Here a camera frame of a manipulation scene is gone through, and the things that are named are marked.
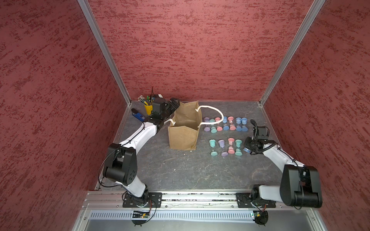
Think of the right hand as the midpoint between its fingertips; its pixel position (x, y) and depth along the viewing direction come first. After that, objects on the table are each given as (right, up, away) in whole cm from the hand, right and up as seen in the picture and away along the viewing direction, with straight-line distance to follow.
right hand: (246, 145), depth 91 cm
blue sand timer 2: (0, +15, +15) cm, 21 cm away
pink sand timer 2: (-6, +11, +11) cm, 17 cm away
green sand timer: (-19, +11, +12) cm, 26 cm away
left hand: (-45, +26, -4) cm, 52 cm away
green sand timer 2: (-21, +1, +4) cm, 22 cm away
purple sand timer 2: (-16, +1, +2) cm, 16 cm away
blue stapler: (-78, +20, +18) cm, 82 cm away
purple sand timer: (-24, +11, +12) cm, 29 cm away
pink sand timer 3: (-10, -3, 0) cm, 10 cm away
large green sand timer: (-6, -3, -1) cm, 7 cm away
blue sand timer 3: (+4, +15, +13) cm, 20 cm away
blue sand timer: (-10, +16, +16) cm, 24 cm away
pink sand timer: (-16, +11, +10) cm, 22 cm away
